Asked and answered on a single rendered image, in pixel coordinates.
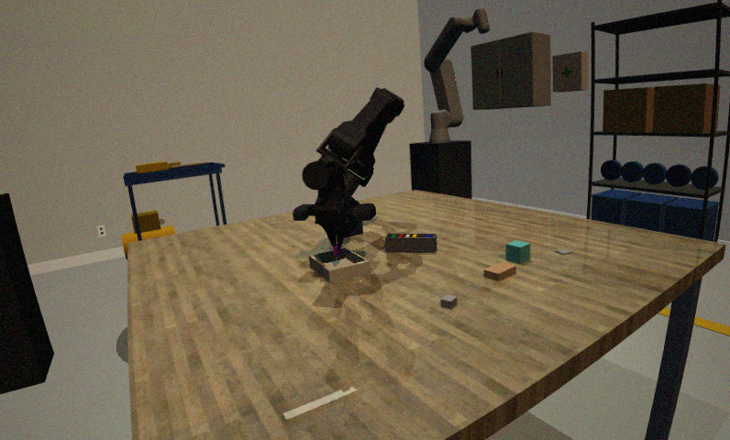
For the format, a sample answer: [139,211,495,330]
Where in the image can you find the green cube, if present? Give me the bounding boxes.
[505,240,531,264]

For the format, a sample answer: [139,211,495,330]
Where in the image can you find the orange flat block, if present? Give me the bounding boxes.
[484,262,516,281]

